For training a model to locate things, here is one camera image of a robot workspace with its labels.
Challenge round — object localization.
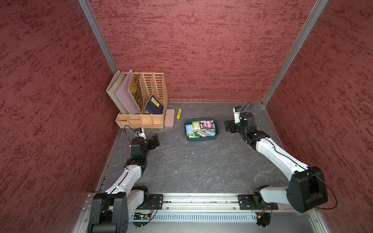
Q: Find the pink folder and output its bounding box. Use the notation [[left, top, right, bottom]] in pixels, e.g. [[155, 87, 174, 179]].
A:
[[116, 70, 140, 114]]

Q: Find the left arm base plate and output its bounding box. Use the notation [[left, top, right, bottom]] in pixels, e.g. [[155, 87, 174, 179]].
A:
[[138, 194, 164, 211]]

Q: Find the green tissue pack bottom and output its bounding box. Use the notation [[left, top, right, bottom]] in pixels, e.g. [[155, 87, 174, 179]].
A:
[[188, 133, 200, 138]]

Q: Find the gold patterned book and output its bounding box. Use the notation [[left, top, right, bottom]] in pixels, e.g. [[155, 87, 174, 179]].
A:
[[131, 74, 143, 110]]

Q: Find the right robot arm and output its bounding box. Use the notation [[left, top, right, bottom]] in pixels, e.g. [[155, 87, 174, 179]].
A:
[[224, 106, 328, 213]]

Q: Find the aluminium front rail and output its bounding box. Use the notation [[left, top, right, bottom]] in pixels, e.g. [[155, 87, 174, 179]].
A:
[[72, 192, 330, 233]]

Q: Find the beige desk file organizer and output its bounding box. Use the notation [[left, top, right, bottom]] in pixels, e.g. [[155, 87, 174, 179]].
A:
[[115, 72, 168, 129]]

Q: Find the beige folder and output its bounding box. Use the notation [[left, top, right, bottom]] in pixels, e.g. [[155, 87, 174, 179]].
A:
[[106, 70, 128, 114]]

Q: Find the pink Kuromi tissue pack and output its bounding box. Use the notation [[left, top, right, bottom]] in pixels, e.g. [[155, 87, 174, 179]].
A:
[[207, 120, 216, 129]]

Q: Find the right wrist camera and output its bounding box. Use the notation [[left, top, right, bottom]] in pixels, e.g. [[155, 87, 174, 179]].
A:
[[233, 105, 242, 124]]

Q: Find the teal storage box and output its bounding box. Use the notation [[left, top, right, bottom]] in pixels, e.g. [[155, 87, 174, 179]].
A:
[[184, 118, 219, 142]]

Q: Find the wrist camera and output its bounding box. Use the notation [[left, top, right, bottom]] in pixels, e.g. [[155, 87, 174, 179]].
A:
[[233, 105, 242, 124], [134, 127, 147, 140]]

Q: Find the green tissue pack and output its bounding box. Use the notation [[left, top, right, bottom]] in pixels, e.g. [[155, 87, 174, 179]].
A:
[[188, 133, 200, 138], [192, 121, 201, 132]]

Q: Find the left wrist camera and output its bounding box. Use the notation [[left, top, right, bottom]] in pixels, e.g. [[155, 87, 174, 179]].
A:
[[134, 127, 147, 140]]

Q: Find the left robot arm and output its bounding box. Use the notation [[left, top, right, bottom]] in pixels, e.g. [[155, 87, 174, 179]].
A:
[[86, 135, 162, 233]]

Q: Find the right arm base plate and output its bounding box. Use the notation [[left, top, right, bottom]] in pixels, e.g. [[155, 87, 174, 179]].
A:
[[237, 194, 278, 211]]

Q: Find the blue tissue pack bottom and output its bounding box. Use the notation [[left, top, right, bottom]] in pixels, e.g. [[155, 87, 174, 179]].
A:
[[205, 130, 216, 137]]

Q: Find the pink eraser case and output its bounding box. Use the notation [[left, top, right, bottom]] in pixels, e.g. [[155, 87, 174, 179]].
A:
[[164, 109, 175, 128]]

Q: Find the blue tissue pack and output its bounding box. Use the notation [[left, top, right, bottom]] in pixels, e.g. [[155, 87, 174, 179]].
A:
[[185, 124, 194, 136], [205, 130, 216, 137]]

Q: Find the pink Kuromi pack bottom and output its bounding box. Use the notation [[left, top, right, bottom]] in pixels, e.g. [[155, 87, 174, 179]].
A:
[[197, 131, 208, 137]]

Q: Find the dark blue notebook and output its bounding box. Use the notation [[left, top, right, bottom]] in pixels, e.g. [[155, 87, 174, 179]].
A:
[[144, 95, 164, 115]]

